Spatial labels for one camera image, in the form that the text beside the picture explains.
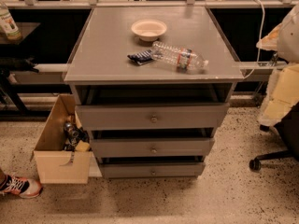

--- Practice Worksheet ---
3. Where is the green labelled bottle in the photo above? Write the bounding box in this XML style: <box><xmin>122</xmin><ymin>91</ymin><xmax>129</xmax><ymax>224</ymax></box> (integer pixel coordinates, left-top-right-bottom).
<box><xmin>0</xmin><ymin>1</ymin><xmax>22</xmax><ymax>41</ymax></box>

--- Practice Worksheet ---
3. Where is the grey drawer cabinet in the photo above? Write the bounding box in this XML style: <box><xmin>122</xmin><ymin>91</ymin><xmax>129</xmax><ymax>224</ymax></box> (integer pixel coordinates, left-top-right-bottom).
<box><xmin>64</xmin><ymin>7</ymin><xmax>243</xmax><ymax>168</ymax></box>

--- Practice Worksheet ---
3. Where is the yellow sponge in box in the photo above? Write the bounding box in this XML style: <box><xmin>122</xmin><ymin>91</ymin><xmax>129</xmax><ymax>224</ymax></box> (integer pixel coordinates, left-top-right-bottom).
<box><xmin>75</xmin><ymin>140</ymin><xmax>91</xmax><ymax>152</ymax></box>

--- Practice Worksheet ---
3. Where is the clear plastic water bottle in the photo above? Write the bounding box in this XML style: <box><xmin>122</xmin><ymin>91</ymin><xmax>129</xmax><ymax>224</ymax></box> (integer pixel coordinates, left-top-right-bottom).
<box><xmin>150</xmin><ymin>41</ymin><xmax>208</xmax><ymax>72</ymax></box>

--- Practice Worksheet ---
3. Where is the white paper bowl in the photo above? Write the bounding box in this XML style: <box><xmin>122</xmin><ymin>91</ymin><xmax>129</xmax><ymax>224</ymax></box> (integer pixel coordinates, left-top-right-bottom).
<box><xmin>131</xmin><ymin>20</ymin><xmax>167</xmax><ymax>42</ymax></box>

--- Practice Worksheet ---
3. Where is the grey bottom drawer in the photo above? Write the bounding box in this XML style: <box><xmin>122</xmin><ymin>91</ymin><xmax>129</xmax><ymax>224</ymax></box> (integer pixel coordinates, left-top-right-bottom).
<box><xmin>100</xmin><ymin>162</ymin><xmax>205</xmax><ymax>178</ymax></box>

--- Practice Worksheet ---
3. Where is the white cable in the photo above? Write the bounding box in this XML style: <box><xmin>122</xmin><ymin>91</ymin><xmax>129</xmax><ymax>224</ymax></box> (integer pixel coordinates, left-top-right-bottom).
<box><xmin>242</xmin><ymin>0</ymin><xmax>266</xmax><ymax>80</ymax></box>

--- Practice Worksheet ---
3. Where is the grey top drawer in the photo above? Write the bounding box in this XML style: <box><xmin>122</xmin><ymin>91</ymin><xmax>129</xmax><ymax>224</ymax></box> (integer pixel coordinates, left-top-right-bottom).
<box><xmin>76</xmin><ymin>104</ymin><xmax>229</xmax><ymax>131</ymax></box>

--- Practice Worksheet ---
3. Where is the grey drawer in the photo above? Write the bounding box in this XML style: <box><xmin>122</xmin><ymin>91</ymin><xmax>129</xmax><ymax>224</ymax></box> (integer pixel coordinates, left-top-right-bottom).
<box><xmin>100</xmin><ymin>162</ymin><xmax>205</xmax><ymax>178</ymax></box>
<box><xmin>91</xmin><ymin>138</ymin><xmax>215</xmax><ymax>158</ymax></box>
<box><xmin>76</xmin><ymin>104</ymin><xmax>229</xmax><ymax>131</ymax></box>

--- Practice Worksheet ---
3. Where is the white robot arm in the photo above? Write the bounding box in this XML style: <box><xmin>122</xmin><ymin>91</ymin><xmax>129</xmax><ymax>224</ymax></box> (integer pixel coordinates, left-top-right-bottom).
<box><xmin>256</xmin><ymin>5</ymin><xmax>299</xmax><ymax>126</ymax></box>

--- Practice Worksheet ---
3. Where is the red white sneaker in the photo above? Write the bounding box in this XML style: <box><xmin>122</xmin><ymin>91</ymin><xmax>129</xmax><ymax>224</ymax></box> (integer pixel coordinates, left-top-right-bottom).
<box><xmin>0</xmin><ymin>175</ymin><xmax>42</xmax><ymax>199</ymax></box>

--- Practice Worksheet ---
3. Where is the cardboard box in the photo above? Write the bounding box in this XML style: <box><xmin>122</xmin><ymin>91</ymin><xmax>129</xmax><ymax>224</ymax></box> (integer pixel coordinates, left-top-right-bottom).
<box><xmin>34</xmin><ymin>94</ymin><xmax>92</xmax><ymax>184</ymax></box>

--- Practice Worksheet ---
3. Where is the blue snack packet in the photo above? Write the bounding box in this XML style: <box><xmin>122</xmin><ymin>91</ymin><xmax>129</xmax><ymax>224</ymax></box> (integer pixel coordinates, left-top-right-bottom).
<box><xmin>128</xmin><ymin>49</ymin><xmax>153</xmax><ymax>65</ymax></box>

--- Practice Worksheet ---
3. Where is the black side table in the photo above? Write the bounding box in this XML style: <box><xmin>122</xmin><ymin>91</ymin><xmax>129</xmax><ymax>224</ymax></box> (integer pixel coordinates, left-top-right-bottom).
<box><xmin>0</xmin><ymin>22</ymin><xmax>40</xmax><ymax>115</ymax></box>

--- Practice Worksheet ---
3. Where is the metal can in box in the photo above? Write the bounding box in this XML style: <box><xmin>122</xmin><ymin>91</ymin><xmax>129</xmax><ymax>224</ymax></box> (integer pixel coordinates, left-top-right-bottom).
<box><xmin>64</xmin><ymin>122</ymin><xmax>79</xmax><ymax>138</ymax></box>

